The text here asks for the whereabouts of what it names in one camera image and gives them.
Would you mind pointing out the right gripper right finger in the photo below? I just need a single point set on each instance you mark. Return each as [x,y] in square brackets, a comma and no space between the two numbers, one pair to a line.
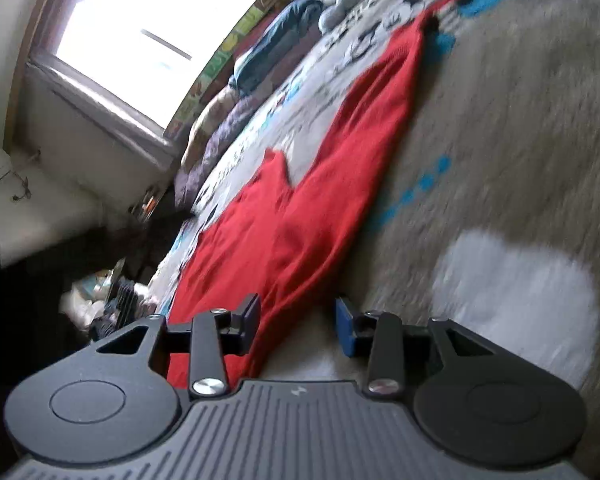
[375,337]

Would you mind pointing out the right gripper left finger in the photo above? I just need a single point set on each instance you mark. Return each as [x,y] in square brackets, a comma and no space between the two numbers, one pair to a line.
[215,334]

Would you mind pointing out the red knit sweater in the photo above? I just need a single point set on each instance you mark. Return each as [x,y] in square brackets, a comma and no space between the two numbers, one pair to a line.
[284,242]

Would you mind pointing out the clutter clothes pile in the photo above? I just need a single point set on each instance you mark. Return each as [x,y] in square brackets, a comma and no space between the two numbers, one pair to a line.
[107,301]

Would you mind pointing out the purple quilt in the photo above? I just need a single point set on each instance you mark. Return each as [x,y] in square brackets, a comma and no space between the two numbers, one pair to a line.
[187,186]

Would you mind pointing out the Mickey Mouse grey blanket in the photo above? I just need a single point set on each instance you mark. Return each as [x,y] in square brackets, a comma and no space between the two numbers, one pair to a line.
[490,209]

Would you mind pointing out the patterned beige pillow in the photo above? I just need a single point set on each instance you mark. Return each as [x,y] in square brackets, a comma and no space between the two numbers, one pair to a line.
[207,122]

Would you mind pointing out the light blue plush toy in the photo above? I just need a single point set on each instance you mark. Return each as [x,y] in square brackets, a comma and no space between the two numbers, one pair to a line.
[334,14]

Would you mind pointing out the colourful foam bed barrier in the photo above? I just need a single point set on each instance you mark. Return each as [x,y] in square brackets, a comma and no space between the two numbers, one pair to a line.
[208,77]

